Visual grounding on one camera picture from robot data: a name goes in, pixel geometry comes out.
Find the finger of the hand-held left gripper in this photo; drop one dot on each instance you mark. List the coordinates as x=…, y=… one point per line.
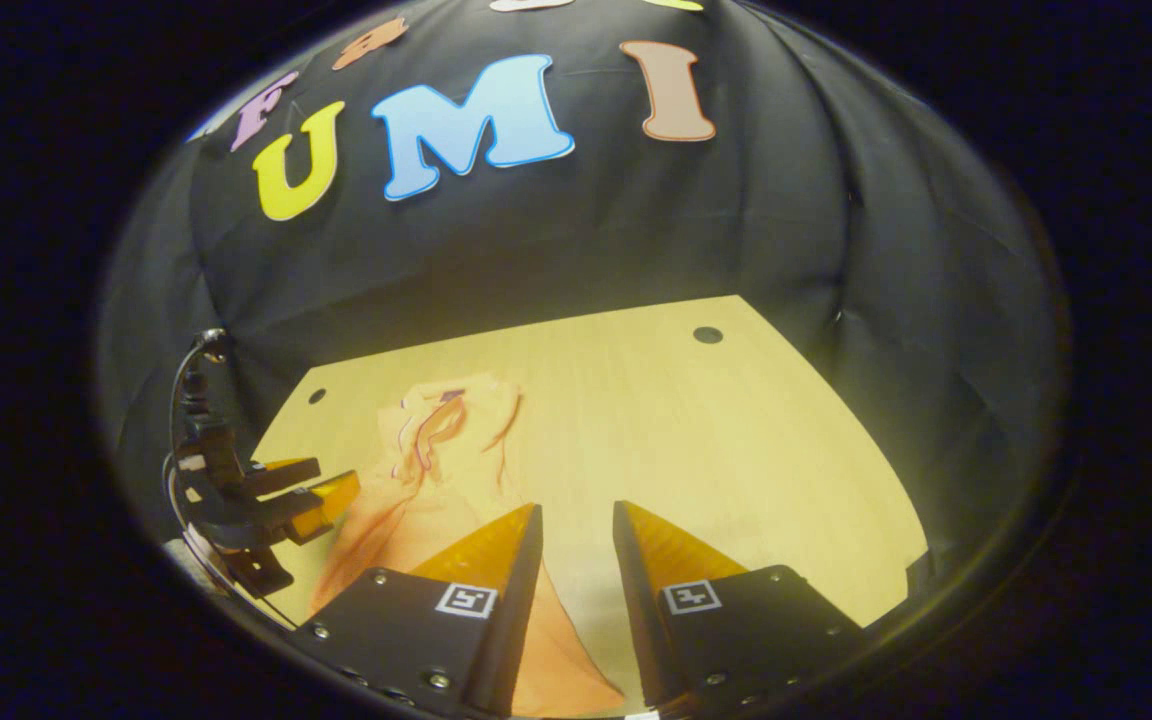
x=321, y=505
x=286, y=474

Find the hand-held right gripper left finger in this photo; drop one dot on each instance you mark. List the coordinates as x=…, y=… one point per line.
x=518, y=600

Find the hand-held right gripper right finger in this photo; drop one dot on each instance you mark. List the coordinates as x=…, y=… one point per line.
x=636, y=600

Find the black backdrop cloth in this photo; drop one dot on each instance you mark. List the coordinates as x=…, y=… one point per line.
x=736, y=220

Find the orange T-shirt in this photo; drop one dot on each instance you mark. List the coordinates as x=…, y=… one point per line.
x=436, y=500

